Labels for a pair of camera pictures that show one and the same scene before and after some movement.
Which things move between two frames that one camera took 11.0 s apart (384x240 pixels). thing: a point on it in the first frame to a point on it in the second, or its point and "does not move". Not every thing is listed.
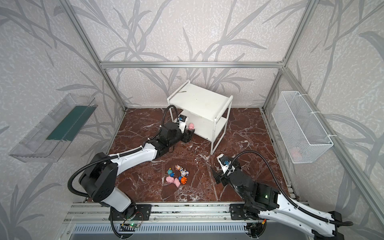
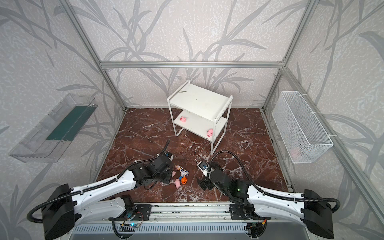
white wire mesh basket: x=305 y=137 does not move
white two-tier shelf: x=207 y=110 does not move
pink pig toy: x=176 y=182 does not move
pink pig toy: x=191 y=126 to x=210 y=132
